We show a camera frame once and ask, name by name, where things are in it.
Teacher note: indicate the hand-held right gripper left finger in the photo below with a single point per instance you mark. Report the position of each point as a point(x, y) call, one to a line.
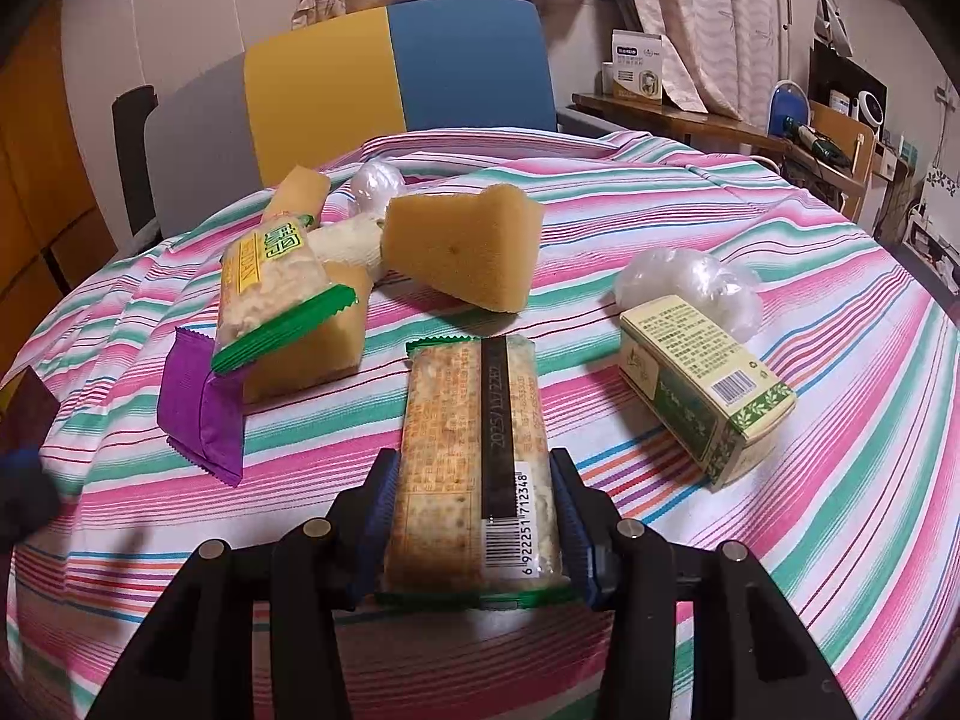
point(379, 529)

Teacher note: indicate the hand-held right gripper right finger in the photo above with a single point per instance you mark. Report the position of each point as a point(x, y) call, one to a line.
point(577, 536)

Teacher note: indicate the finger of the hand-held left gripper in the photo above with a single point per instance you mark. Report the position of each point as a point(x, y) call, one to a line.
point(22, 491)

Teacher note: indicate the green-trimmed cracker packet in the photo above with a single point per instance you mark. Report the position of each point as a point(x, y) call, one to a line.
point(262, 285)
point(450, 465)

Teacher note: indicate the yellow wedge sponge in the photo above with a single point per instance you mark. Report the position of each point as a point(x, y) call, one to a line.
point(450, 255)

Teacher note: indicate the yellow block sponge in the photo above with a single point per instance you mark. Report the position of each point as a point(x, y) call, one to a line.
point(315, 360)

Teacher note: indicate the purple snack packet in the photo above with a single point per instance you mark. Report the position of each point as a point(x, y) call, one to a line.
point(199, 412)

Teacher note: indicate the green and cream carton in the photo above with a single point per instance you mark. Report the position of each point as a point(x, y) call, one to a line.
point(697, 360)

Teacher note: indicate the crumpled clear plastic bag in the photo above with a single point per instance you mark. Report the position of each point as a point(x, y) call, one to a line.
point(697, 277)
point(375, 187)

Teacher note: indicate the white gauze roll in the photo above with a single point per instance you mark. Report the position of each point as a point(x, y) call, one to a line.
point(345, 240)

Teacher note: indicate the orange wooden wardrobe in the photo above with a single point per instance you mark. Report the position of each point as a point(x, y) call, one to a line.
point(37, 165)

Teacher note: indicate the yellow long sponge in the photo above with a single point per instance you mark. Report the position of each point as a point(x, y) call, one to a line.
point(300, 195)

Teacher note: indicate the wooden side desk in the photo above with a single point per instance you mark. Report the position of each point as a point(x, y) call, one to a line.
point(637, 106)

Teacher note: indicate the grey yellow blue chair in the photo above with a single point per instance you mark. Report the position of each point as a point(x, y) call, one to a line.
point(322, 90)

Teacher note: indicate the small white cup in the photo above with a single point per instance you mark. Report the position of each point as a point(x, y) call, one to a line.
point(606, 79)

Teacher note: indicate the white printed box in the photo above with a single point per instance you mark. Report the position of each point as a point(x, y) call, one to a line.
point(637, 67)

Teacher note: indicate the blue desk fan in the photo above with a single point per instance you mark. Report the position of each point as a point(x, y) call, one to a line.
point(787, 109)

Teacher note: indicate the light wooden chair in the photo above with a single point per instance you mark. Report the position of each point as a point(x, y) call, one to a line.
point(840, 139)

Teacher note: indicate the black monitor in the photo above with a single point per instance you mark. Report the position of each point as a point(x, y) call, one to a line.
point(844, 79)

